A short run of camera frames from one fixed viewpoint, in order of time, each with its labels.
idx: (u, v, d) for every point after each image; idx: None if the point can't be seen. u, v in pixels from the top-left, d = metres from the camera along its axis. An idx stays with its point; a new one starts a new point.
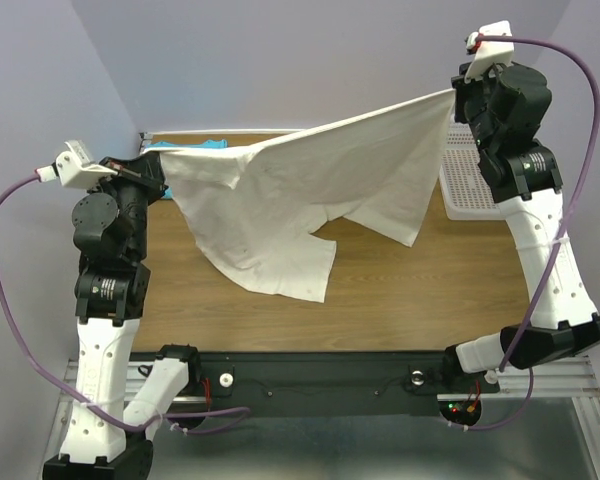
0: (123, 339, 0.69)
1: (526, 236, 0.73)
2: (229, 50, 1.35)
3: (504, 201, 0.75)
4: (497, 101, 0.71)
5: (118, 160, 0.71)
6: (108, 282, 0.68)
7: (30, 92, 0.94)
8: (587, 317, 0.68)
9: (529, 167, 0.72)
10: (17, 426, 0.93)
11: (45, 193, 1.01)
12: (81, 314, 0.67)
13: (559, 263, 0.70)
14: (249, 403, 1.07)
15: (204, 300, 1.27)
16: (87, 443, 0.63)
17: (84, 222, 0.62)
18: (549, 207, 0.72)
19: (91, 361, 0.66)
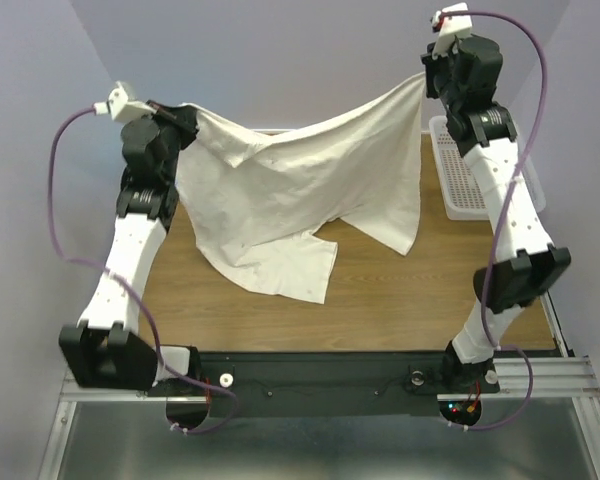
0: (155, 235, 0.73)
1: (487, 181, 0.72)
2: (225, 54, 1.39)
3: (467, 153, 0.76)
4: (460, 67, 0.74)
5: (157, 103, 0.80)
6: (148, 195, 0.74)
7: (29, 98, 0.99)
8: (542, 246, 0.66)
9: (486, 121, 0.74)
10: (22, 420, 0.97)
11: (47, 196, 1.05)
12: (122, 212, 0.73)
13: (515, 200, 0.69)
14: (248, 403, 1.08)
15: (204, 300, 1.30)
16: (109, 307, 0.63)
17: (130, 137, 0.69)
18: (507, 151, 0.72)
19: (121, 245, 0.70)
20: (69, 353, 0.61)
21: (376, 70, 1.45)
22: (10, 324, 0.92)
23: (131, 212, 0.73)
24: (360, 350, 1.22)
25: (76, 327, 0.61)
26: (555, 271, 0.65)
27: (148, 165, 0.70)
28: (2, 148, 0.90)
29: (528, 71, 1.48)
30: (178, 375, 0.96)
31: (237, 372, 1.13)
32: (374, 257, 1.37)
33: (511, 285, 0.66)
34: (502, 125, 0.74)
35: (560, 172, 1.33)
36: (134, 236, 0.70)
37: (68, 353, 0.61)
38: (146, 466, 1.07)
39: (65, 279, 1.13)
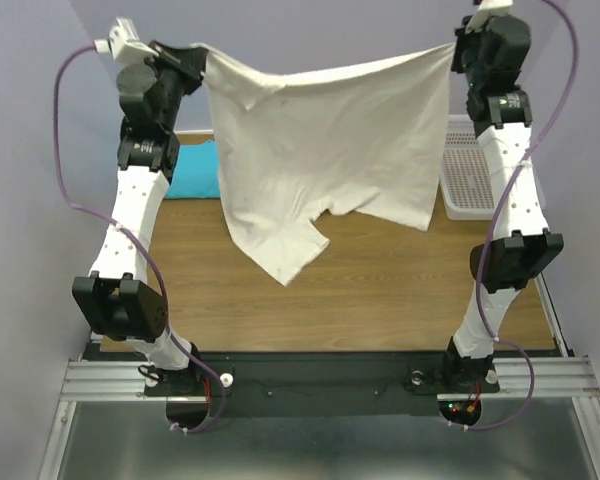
0: (158, 186, 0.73)
1: (495, 163, 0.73)
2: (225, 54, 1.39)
3: (480, 132, 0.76)
4: (488, 46, 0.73)
5: (162, 46, 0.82)
6: (148, 143, 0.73)
7: (29, 97, 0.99)
8: (537, 230, 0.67)
9: (505, 103, 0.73)
10: (21, 421, 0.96)
11: (46, 194, 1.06)
12: (123, 164, 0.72)
13: (519, 182, 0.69)
14: (250, 404, 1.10)
15: (204, 299, 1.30)
16: (118, 260, 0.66)
17: (127, 86, 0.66)
18: (519, 135, 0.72)
19: (124, 198, 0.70)
20: (84, 302, 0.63)
21: None
22: (10, 324, 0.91)
23: (132, 164, 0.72)
24: (361, 348, 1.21)
25: (89, 278, 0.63)
26: (546, 255, 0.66)
27: (148, 115, 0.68)
28: (1, 148, 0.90)
29: (528, 71, 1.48)
30: (175, 366, 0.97)
31: (238, 371, 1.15)
32: (374, 257, 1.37)
33: (502, 262, 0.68)
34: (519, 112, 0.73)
35: (561, 171, 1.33)
36: (137, 188, 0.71)
37: (82, 303, 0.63)
38: (146, 466, 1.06)
39: (64, 279, 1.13)
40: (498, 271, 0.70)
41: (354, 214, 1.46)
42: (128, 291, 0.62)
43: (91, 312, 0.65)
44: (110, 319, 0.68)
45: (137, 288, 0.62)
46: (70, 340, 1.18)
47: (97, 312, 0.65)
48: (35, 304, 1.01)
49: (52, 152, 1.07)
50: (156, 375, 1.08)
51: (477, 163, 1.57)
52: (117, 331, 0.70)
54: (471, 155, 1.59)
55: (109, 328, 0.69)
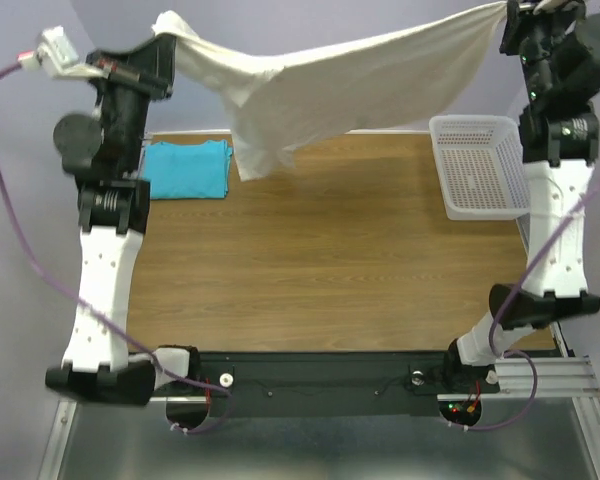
0: (127, 247, 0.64)
1: (543, 204, 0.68)
2: None
3: (531, 162, 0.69)
4: (565, 57, 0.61)
5: (110, 57, 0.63)
6: (110, 196, 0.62)
7: (27, 95, 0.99)
8: (575, 291, 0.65)
9: (568, 133, 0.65)
10: (21, 421, 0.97)
11: (44, 193, 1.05)
12: (87, 226, 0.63)
13: (565, 237, 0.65)
14: (250, 404, 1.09)
15: (204, 299, 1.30)
16: (91, 350, 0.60)
17: (68, 147, 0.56)
18: (577, 177, 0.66)
19: (94, 268, 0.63)
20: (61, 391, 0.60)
21: None
22: (9, 325, 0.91)
23: (97, 225, 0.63)
24: (360, 348, 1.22)
25: (62, 370, 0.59)
26: (579, 313, 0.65)
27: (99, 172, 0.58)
28: (1, 149, 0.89)
29: None
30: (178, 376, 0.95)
31: (238, 371, 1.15)
32: (374, 256, 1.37)
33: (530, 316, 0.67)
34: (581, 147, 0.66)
35: None
36: (105, 257, 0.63)
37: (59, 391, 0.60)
38: (146, 466, 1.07)
39: (63, 280, 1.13)
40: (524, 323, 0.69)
41: (354, 214, 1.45)
42: (107, 383, 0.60)
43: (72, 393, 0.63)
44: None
45: (115, 380, 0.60)
46: None
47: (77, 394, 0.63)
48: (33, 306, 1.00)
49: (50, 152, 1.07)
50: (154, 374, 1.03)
51: (478, 163, 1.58)
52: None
54: (472, 155, 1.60)
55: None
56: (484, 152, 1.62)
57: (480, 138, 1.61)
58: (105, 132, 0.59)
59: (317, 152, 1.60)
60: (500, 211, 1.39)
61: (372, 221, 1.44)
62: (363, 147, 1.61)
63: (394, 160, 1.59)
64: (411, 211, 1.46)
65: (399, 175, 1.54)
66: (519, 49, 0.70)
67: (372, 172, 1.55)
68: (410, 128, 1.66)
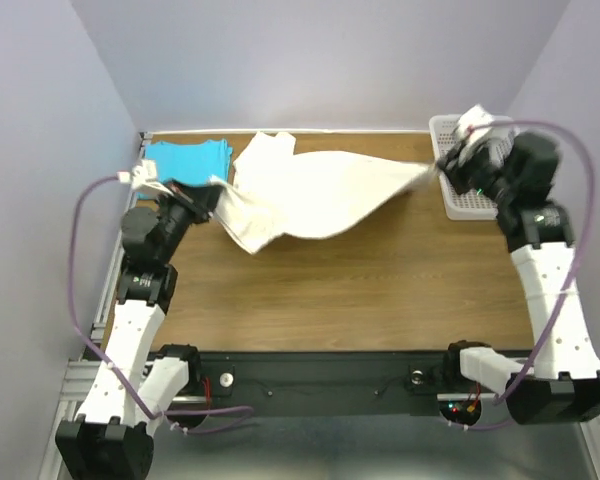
0: (152, 318, 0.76)
1: (535, 285, 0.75)
2: (225, 52, 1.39)
3: (516, 249, 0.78)
4: (514, 163, 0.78)
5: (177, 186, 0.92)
6: (147, 276, 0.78)
7: (29, 94, 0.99)
8: (591, 374, 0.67)
9: (541, 220, 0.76)
10: (21, 421, 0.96)
11: (46, 193, 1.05)
12: (121, 297, 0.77)
13: (564, 314, 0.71)
14: (250, 402, 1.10)
15: (204, 299, 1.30)
16: (106, 403, 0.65)
17: (130, 229, 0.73)
18: (559, 257, 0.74)
19: (121, 334, 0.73)
20: (67, 449, 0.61)
21: (375, 69, 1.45)
22: (9, 324, 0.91)
23: (130, 297, 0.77)
24: (360, 347, 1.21)
25: (74, 424, 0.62)
26: None
27: (146, 252, 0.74)
28: (1, 150, 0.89)
29: (528, 71, 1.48)
30: (179, 387, 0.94)
31: (238, 371, 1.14)
32: (375, 256, 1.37)
33: (551, 407, 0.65)
34: (558, 228, 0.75)
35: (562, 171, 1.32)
36: (132, 324, 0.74)
37: (65, 449, 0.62)
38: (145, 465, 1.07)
39: (65, 279, 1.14)
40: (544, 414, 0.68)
41: None
42: (113, 438, 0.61)
43: (75, 457, 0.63)
44: (91, 464, 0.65)
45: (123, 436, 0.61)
46: (70, 340, 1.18)
47: (78, 458, 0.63)
48: (35, 305, 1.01)
49: (51, 151, 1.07)
50: None
51: None
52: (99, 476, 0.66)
54: None
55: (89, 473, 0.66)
56: None
57: None
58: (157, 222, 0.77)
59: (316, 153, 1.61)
60: None
61: (372, 221, 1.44)
62: (363, 147, 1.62)
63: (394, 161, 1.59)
64: (410, 211, 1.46)
65: None
66: (474, 184, 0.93)
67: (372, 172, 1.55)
68: (410, 128, 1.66)
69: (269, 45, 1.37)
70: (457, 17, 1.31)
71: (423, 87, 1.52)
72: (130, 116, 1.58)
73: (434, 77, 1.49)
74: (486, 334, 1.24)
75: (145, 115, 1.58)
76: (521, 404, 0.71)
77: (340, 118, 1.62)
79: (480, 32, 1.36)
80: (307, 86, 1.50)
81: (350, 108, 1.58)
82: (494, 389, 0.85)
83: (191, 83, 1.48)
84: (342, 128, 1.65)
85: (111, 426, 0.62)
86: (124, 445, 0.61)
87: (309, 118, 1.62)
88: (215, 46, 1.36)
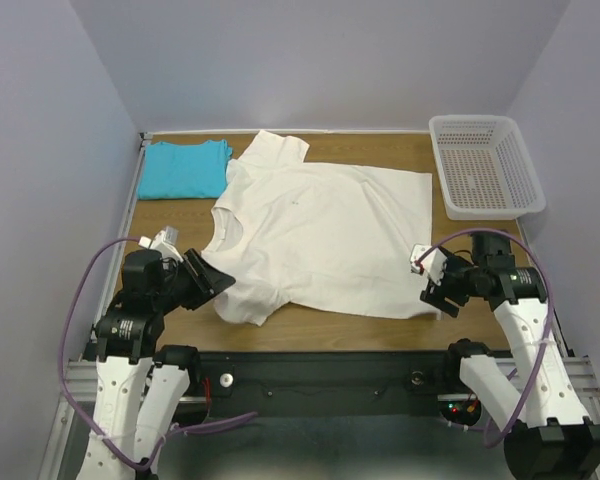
0: (138, 376, 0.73)
1: (517, 338, 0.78)
2: (225, 53, 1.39)
3: (498, 307, 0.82)
4: (476, 250, 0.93)
5: (197, 256, 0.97)
6: (127, 323, 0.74)
7: (27, 96, 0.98)
8: (578, 419, 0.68)
9: (516, 278, 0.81)
10: (22, 422, 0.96)
11: (46, 195, 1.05)
12: (102, 354, 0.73)
13: (546, 364, 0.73)
14: (250, 403, 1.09)
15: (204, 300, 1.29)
16: (102, 473, 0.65)
17: (133, 258, 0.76)
18: (535, 311, 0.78)
19: (107, 396, 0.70)
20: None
21: (375, 70, 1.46)
22: (8, 327, 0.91)
23: (111, 355, 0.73)
24: (360, 349, 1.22)
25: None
26: (595, 450, 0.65)
27: (141, 283, 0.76)
28: None
29: (528, 71, 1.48)
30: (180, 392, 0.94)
31: (238, 371, 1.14)
32: (375, 257, 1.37)
33: (544, 456, 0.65)
34: (534, 282, 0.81)
35: (561, 172, 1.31)
36: (119, 384, 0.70)
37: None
38: None
39: (64, 282, 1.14)
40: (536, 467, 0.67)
41: (353, 215, 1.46)
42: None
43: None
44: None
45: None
46: (70, 341, 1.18)
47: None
48: (35, 309, 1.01)
49: (51, 152, 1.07)
50: None
51: (478, 164, 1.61)
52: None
54: (471, 155, 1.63)
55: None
56: (484, 152, 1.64)
57: (480, 138, 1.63)
58: (158, 272, 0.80)
59: (315, 153, 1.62)
60: (500, 211, 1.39)
61: (371, 222, 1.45)
62: (362, 148, 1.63)
63: (393, 161, 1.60)
64: (410, 212, 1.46)
65: (398, 176, 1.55)
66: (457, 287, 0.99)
67: (371, 172, 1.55)
68: (409, 128, 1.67)
69: (270, 47, 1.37)
70: (457, 18, 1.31)
71: (422, 87, 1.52)
72: (130, 117, 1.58)
73: (434, 78, 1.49)
74: (484, 333, 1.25)
75: (145, 115, 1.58)
76: (519, 455, 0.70)
77: (340, 119, 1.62)
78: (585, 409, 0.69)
79: (479, 33, 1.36)
80: (307, 87, 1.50)
81: (349, 109, 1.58)
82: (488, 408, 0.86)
83: (192, 85, 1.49)
84: (341, 129, 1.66)
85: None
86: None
87: (309, 119, 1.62)
88: (215, 47, 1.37)
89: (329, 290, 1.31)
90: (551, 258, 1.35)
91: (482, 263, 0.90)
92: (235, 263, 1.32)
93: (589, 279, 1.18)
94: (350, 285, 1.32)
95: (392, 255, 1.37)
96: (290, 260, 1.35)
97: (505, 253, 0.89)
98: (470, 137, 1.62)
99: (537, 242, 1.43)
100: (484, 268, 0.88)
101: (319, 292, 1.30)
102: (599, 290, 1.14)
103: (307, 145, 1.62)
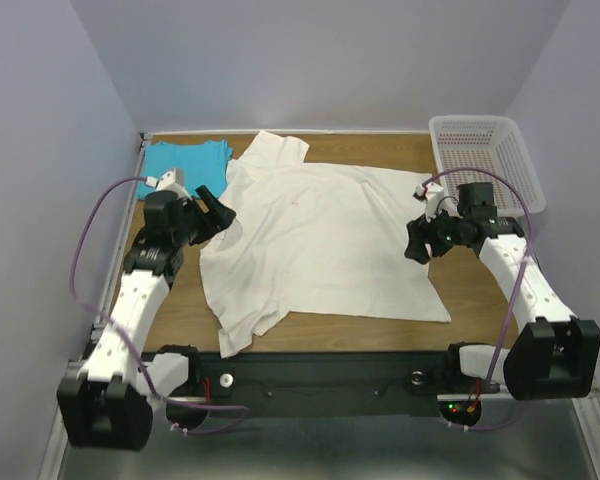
0: (157, 291, 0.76)
1: (501, 267, 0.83)
2: (225, 53, 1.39)
3: (481, 250, 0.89)
4: (462, 200, 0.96)
5: (207, 197, 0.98)
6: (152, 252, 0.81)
7: (26, 95, 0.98)
8: (565, 317, 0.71)
9: (494, 222, 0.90)
10: (22, 422, 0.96)
11: (45, 194, 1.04)
12: (128, 268, 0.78)
13: (529, 278, 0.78)
14: (249, 403, 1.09)
15: (204, 297, 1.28)
16: (108, 361, 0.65)
17: (151, 200, 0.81)
18: (514, 242, 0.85)
19: (127, 299, 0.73)
20: (65, 409, 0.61)
21: (375, 70, 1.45)
22: (8, 327, 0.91)
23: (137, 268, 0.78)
24: (361, 349, 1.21)
25: (70, 385, 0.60)
26: (586, 344, 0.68)
27: (162, 220, 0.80)
28: None
29: (528, 72, 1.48)
30: (175, 385, 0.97)
31: (238, 371, 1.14)
32: (375, 256, 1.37)
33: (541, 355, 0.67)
34: (510, 224, 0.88)
35: (561, 173, 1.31)
36: (140, 292, 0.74)
37: (63, 406, 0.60)
38: (145, 466, 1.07)
39: (64, 281, 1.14)
40: (537, 370, 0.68)
41: (354, 215, 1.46)
42: (113, 397, 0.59)
43: (74, 414, 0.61)
44: (93, 423, 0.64)
45: (121, 400, 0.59)
46: (70, 341, 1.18)
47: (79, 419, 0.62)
48: (35, 309, 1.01)
49: (50, 152, 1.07)
50: None
51: (477, 163, 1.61)
52: (97, 441, 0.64)
54: (470, 156, 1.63)
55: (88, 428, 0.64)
56: (484, 152, 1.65)
57: (480, 138, 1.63)
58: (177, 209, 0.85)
59: (315, 153, 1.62)
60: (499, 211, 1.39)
61: (372, 222, 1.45)
62: (362, 148, 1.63)
63: (393, 162, 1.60)
64: (410, 212, 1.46)
65: (398, 176, 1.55)
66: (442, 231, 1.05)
67: (371, 172, 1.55)
68: (409, 128, 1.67)
69: (270, 47, 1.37)
70: (458, 18, 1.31)
71: (423, 87, 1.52)
72: (130, 117, 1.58)
73: (434, 78, 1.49)
74: (484, 333, 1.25)
75: (145, 115, 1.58)
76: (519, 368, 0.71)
77: (340, 119, 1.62)
78: (569, 311, 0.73)
79: (480, 33, 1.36)
80: (307, 87, 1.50)
81: (350, 109, 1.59)
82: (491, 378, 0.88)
83: (192, 85, 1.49)
84: (342, 129, 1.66)
85: (109, 388, 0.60)
86: (125, 407, 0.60)
87: (309, 119, 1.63)
88: (216, 47, 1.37)
89: (328, 290, 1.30)
90: (551, 259, 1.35)
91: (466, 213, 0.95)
92: (233, 265, 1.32)
93: (589, 279, 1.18)
94: (350, 285, 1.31)
95: (393, 254, 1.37)
96: (289, 260, 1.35)
97: (489, 200, 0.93)
98: (470, 137, 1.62)
99: (537, 242, 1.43)
100: (467, 218, 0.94)
101: (318, 294, 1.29)
102: (598, 291, 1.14)
103: (306, 145, 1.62)
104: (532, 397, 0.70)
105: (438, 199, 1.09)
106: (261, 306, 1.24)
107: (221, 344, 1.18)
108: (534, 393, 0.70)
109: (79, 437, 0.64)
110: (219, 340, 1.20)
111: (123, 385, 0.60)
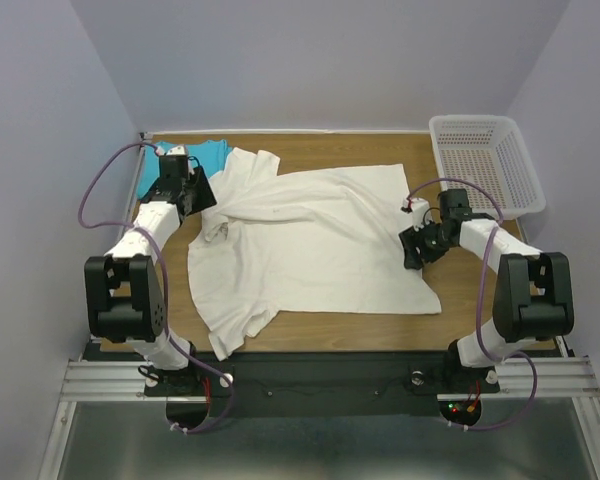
0: (168, 216, 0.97)
1: (478, 242, 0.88)
2: (225, 54, 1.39)
3: (461, 236, 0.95)
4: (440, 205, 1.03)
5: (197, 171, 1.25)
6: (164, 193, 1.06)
7: (26, 98, 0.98)
8: (536, 253, 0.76)
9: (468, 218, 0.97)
10: (23, 422, 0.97)
11: (45, 194, 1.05)
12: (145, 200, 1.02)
13: (500, 236, 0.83)
14: (250, 403, 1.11)
15: (191, 298, 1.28)
16: (131, 248, 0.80)
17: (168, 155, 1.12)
18: (485, 223, 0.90)
19: (146, 216, 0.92)
20: (92, 278, 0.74)
21: (375, 70, 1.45)
22: (9, 328, 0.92)
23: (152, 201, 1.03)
24: (361, 348, 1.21)
25: (100, 260, 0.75)
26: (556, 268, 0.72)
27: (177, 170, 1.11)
28: None
29: (527, 72, 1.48)
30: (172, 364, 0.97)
31: (238, 371, 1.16)
32: (374, 254, 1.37)
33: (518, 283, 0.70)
34: (482, 213, 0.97)
35: (562, 172, 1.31)
36: (156, 212, 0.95)
37: (93, 278, 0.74)
38: (146, 465, 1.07)
39: (64, 280, 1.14)
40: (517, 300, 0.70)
41: (353, 215, 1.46)
42: (135, 269, 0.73)
43: (99, 287, 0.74)
44: (111, 308, 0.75)
45: (144, 267, 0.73)
46: (70, 341, 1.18)
47: (104, 296, 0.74)
48: (34, 310, 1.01)
49: (50, 153, 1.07)
50: (156, 375, 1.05)
51: (477, 163, 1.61)
52: (114, 324, 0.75)
54: (470, 155, 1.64)
55: (108, 313, 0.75)
56: (484, 151, 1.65)
57: (480, 138, 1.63)
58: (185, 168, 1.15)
59: (316, 153, 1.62)
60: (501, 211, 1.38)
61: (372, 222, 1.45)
62: (362, 148, 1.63)
63: (393, 161, 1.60)
64: None
65: (397, 176, 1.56)
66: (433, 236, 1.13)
67: (372, 173, 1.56)
68: (409, 128, 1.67)
69: (270, 48, 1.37)
70: (458, 18, 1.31)
71: (422, 87, 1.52)
72: (130, 117, 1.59)
73: (433, 78, 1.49)
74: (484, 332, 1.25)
75: (144, 115, 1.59)
76: (504, 308, 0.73)
77: (340, 119, 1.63)
78: (537, 250, 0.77)
79: (480, 33, 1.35)
80: (307, 86, 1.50)
81: (350, 109, 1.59)
82: (489, 352, 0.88)
83: (192, 85, 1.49)
84: (342, 129, 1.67)
85: (132, 263, 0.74)
86: (147, 274, 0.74)
87: (309, 119, 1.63)
88: (215, 48, 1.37)
89: (328, 292, 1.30)
90: None
91: (446, 215, 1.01)
92: (232, 268, 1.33)
93: (588, 279, 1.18)
94: (351, 285, 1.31)
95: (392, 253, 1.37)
96: (289, 260, 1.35)
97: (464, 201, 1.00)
98: (470, 136, 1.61)
99: (537, 241, 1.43)
100: (447, 219, 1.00)
101: (318, 297, 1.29)
102: (598, 291, 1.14)
103: (277, 160, 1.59)
104: (521, 333, 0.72)
105: (421, 211, 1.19)
106: (254, 307, 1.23)
107: (214, 348, 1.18)
108: (526, 329, 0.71)
109: (99, 318, 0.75)
110: (211, 341, 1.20)
111: (147, 257, 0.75)
